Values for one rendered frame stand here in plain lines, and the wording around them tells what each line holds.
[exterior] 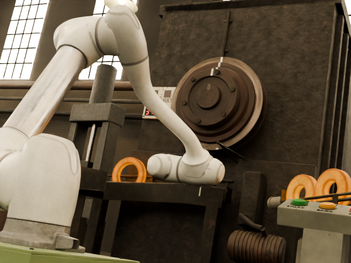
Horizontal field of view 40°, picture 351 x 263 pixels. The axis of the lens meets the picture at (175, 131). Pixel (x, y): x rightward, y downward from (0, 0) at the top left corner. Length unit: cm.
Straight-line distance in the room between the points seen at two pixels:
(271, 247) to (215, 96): 73
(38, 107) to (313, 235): 84
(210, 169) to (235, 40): 101
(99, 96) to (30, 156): 691
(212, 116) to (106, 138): 557
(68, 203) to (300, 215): 59
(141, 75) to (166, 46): 111
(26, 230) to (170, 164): 78
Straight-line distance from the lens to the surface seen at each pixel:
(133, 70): 163
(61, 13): 1240
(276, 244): 192
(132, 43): 158
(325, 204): 132
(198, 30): 269
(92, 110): 802
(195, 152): 173
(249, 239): 195
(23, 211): 118
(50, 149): 119
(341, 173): 181
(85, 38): 162
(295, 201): 134
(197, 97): 224
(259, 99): 223
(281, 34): 251
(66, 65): 156
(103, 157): 764
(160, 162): 179
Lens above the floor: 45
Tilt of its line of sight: 13 degrees up
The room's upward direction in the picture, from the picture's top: 10 degrees clockwise
